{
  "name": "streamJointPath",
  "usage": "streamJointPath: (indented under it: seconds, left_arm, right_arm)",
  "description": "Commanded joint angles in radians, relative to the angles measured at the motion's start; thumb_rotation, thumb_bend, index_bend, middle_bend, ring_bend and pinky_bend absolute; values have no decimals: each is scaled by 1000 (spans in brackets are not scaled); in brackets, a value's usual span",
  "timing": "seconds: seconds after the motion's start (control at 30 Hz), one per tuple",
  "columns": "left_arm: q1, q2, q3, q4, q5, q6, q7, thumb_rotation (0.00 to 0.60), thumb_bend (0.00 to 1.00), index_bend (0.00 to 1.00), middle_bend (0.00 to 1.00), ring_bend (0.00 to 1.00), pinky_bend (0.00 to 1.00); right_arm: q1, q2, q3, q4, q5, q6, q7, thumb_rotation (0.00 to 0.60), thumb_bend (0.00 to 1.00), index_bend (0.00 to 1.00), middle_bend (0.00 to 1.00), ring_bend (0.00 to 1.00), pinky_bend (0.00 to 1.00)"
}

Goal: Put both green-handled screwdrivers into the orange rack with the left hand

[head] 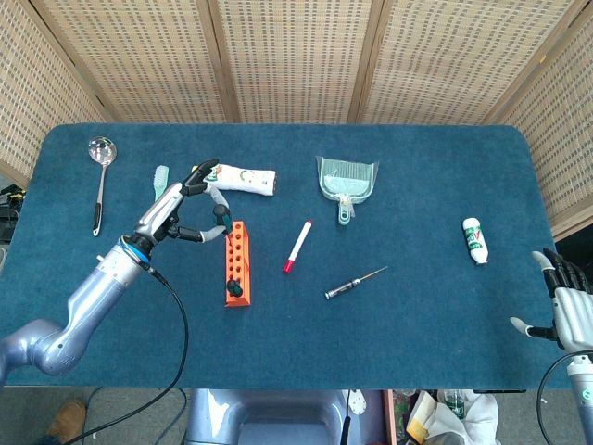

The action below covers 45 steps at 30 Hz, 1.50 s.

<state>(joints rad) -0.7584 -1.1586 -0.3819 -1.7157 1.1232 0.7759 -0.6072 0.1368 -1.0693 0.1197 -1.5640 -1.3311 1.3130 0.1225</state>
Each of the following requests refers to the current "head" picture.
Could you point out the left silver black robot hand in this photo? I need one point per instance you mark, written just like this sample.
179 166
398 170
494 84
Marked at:
162 211

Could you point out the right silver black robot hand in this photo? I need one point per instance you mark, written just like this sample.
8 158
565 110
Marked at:
574 315

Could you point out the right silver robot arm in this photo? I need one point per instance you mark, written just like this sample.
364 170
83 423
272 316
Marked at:
584 403

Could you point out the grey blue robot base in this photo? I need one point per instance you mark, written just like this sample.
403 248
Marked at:
268 417

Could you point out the orange plastic tool rack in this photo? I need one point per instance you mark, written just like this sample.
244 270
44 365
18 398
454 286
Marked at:
241 259

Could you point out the mint green plastic brush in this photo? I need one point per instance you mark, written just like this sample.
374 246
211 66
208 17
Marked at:
160 178

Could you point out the steel ladle black grip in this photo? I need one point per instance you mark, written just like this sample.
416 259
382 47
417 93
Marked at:
103 150

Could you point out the white bottle yellow cap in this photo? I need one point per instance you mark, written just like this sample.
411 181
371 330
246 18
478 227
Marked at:
245 180

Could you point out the small white green bottle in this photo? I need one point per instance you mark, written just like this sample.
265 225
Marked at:
475 241

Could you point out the white marker red cap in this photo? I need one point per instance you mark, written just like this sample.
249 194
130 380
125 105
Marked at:
299 243

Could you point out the white plastic bag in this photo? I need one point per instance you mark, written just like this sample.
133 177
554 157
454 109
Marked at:
477 422

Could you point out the mint dustpan in plastic bag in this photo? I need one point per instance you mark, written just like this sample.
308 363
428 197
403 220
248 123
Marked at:
347 178

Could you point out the black metal precision screwdriver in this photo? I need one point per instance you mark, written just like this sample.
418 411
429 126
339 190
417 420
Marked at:
345 288

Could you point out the blue felt table cover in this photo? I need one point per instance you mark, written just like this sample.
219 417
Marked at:
370 338

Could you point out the woven wooden folding screen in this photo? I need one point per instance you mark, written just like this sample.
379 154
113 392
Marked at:
296 55

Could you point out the red brown box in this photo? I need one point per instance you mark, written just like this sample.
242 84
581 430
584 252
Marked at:
390 417

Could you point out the brown shoe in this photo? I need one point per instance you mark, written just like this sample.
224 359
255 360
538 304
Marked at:
69 419

